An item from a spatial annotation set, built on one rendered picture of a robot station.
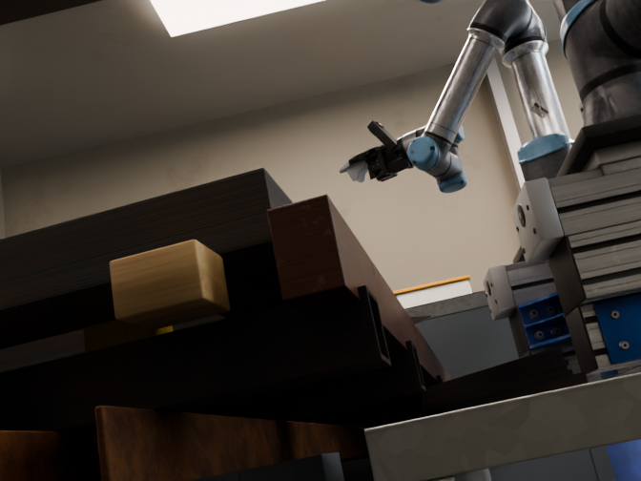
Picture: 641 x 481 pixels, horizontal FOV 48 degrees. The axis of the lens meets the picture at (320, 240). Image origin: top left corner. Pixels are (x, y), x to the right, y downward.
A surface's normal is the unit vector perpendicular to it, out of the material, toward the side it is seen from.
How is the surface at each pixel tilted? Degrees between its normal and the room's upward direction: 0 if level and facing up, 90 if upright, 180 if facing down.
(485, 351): 90
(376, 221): 90
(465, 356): 90
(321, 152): 90
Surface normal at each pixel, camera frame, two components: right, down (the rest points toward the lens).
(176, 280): -0.22, -0.26
